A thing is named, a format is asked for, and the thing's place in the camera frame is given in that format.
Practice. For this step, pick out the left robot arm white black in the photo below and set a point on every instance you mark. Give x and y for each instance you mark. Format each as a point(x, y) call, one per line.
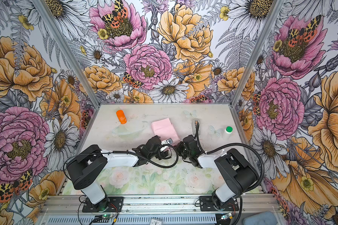
point(84, 169)

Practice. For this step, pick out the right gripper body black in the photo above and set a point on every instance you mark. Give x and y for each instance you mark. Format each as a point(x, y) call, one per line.
point(181, 150)

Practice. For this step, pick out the purple wrapping paper sheet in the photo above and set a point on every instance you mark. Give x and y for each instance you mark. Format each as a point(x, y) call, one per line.
point(165, 129)

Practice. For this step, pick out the orange tube bottle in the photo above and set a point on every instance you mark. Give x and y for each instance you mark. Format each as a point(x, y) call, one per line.
point(121, 117)

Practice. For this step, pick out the aluminium front rail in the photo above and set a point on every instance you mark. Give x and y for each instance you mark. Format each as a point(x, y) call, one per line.
point(155, 204)

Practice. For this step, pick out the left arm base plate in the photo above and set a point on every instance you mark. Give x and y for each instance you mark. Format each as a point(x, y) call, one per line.
point(108, 204)

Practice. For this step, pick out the white bottle green cap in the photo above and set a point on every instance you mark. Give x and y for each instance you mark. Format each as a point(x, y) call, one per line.
point(227, 132)

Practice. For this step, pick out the grey tape dispenser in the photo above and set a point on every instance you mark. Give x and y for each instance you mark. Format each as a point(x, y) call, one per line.
point(195, 127)

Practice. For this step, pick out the blue-grey cloth pad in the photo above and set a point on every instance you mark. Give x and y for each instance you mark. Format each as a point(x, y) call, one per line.
point(263, 218)

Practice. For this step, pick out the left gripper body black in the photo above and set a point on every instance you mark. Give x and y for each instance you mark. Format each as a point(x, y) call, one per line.
point(158, 154)

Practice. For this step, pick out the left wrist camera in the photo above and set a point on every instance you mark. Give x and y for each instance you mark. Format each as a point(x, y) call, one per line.
point(167, 141)

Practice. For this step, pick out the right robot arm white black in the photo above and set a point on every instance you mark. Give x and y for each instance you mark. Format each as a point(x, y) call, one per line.
point(238, 174)

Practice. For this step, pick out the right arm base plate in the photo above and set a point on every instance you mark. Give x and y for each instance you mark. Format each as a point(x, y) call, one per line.
point(211, 203)

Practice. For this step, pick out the white slotted cable duct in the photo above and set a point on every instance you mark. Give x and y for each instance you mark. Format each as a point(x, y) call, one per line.
point(128, 219)

